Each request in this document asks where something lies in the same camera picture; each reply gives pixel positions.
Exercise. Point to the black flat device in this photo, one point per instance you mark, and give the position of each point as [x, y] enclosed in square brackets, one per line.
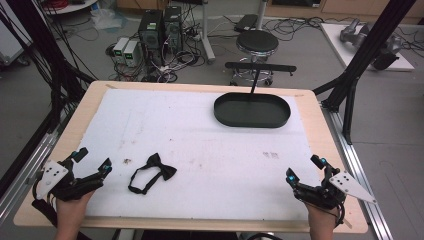
[246, 22]

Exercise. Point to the person's right hand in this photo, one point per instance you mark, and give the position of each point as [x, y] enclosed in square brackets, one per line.
[321, 218]

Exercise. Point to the black round stool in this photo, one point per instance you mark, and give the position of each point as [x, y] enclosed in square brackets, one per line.
[256, 45]

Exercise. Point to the white foam mat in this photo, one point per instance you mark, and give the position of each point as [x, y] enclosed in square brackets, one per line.
[200, 153]

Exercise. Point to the white round table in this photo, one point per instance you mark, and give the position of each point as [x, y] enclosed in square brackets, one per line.
[68, 6]

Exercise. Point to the black computer tower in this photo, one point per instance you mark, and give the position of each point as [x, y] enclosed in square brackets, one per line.
[151, 33]
[173, 28]

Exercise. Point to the aluminium rail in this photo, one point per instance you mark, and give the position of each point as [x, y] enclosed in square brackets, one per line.
[358, 166]
[25, 171]

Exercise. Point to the computer towers on floor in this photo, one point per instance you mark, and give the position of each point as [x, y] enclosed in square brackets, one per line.
[166, 68]

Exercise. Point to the black T-bar stand with tray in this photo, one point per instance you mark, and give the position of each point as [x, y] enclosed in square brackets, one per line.
[251, 110]

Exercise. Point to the white power supply unit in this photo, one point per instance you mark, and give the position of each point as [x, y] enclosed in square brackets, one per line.
[130, 53]
[120, 46]

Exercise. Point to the grey metal stand leg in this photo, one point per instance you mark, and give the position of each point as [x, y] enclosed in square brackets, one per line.
[207, 36]

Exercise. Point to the black metal frame post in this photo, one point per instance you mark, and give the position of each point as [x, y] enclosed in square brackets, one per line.
[363, 63]
[36, 50]

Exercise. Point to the clear plastic bag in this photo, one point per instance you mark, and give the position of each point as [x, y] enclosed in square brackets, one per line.
[107, 18]

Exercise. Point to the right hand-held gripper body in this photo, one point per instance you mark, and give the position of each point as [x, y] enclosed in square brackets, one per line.
[328, 193]

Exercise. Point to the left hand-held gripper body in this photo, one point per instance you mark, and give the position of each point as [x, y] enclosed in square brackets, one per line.
[51, 178]

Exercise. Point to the white floor board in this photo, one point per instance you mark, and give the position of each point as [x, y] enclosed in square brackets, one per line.
[336, 43]

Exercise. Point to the person's left hand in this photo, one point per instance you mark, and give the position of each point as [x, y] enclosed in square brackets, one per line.
[71, 208]

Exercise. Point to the black bow tie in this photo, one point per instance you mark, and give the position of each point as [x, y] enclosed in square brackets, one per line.
[154, 171]

